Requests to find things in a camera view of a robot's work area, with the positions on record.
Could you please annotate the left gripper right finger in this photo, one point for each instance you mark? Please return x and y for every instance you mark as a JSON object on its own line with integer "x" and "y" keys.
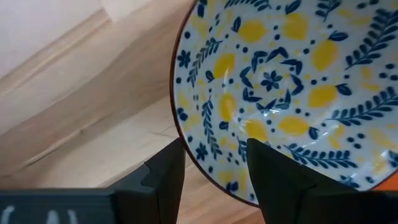
{"x": 311, "y": 207}

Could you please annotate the blue yellow patterned ceramic bowl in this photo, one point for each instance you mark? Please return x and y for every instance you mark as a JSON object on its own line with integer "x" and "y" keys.
{"x": 280, "y": 77}

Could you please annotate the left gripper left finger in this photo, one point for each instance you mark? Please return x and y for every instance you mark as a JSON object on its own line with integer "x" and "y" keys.
{"x": 109, "y": 207}

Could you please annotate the orange plastic bowl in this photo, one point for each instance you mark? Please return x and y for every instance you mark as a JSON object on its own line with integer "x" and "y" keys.
{"x": 390, "y": 185}

